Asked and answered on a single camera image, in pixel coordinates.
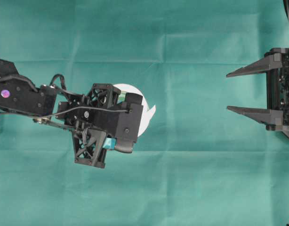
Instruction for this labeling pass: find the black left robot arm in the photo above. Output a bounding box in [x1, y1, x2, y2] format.
[0, 59, 143, 168]

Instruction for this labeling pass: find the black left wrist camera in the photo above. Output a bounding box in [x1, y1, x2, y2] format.
[89, 102, 143, 143]

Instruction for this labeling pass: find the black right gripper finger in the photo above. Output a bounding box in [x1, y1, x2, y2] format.
[227, 106, 283, 125]
[226, 53, 281, 78]

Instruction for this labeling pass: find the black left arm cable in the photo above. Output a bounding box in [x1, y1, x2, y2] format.
[0, 74, 132, 117]

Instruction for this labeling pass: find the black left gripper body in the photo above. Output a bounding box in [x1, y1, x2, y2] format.
[56, 83, 116, 168]

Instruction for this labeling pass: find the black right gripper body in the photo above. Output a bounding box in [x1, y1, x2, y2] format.
[266, 48, 289, 131]

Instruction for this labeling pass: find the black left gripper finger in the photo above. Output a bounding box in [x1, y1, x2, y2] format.
[124, 92, 143, 105]
[114, 139, 134, 153]

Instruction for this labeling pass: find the white duct tape roll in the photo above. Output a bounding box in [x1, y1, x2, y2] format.
[114, 83, 156, 137]

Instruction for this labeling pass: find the green table cloth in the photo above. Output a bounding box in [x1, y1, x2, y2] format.
[0, 0, 289, 226]

